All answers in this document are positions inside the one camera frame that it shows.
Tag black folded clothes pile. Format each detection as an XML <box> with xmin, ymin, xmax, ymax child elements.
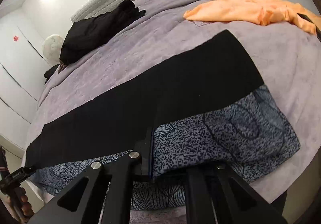
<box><xmin>60</xmin><ymin>0</ymin><xmax>146</xmax><ymax>66</ymax></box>

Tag white wardrobe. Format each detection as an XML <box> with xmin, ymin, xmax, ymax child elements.
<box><xmin>1</xmin><ymin>8</ymin><xmax>51</xmax><ymax>149</ymax></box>

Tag left hand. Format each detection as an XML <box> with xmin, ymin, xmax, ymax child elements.
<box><xmin>18</xmin><ymin>187</ymin><xmax>34</xmax><ymax>217</ymax></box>

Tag blue grey patterned cloth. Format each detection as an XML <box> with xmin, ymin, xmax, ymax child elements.
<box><xmin>30</xmin><ymin>85</ymin><xmax>300</xmax><ymax>210</ymax></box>

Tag orange garment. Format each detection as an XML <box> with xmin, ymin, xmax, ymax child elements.
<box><xmin>183</xmin><ymin>0</ymin><xmax>320</xmax><ymax>35</ymax></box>

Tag brown fuzzy garment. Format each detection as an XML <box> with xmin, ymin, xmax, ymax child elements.
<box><xmin>58</xmin><ymin>61</ymin><xmax>68</xmax><ymax>74</ymax></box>

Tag floral white lamp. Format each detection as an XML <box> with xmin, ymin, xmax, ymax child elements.
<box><xmin>42</xmin><ymin>34</ymin><xmax>64</xmax><ymax>66</ymax></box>

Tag black pants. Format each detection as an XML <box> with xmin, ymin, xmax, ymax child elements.
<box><xmin>25</xmin><ymin>30</ymin><xmax>264</xmax><ymax>169</ymax></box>

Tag lilac bed blanket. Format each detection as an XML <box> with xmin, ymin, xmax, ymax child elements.
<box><xmin>21</xmin><ymin>0</ymin><xmax>321</xmax><ymax>224</ymax></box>

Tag black garment beside bed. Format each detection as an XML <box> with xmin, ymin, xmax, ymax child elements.
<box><xmin>44</xmin><ymin>64</ymin><xmax>60</xmax><ymax>84</ymax></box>

